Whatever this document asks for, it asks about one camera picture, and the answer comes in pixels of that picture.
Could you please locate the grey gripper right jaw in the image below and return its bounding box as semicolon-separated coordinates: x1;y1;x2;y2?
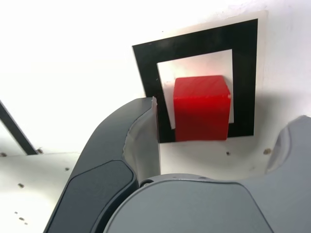
102;114;311;233

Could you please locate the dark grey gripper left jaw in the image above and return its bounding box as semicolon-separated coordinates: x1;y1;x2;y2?
44;96;162;233

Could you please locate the red cube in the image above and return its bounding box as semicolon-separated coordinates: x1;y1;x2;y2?
173;75;231;143

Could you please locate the black tape square outline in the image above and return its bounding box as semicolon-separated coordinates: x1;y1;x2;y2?
132;18;259;144

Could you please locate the black tape strip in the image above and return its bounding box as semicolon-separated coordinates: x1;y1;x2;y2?
0;100;40;156

